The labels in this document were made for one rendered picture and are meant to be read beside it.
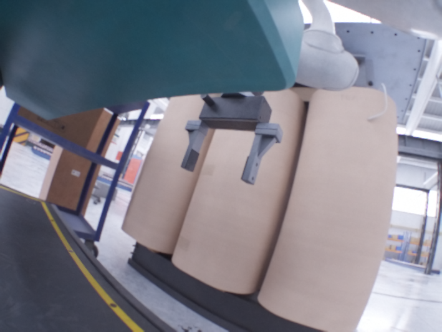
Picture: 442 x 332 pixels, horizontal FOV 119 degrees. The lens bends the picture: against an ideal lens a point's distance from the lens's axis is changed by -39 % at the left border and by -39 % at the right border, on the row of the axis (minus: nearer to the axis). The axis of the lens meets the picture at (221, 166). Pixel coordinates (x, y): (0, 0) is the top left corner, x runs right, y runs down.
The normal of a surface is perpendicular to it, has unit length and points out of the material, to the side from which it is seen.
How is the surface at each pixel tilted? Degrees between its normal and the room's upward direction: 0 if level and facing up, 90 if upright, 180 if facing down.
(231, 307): 90
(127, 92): 180
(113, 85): 180
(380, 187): 90
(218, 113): 90
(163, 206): 90
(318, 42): 102
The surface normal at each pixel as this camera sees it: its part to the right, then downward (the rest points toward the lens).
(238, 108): -0.48, -0.34
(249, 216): 0.00, -0.22
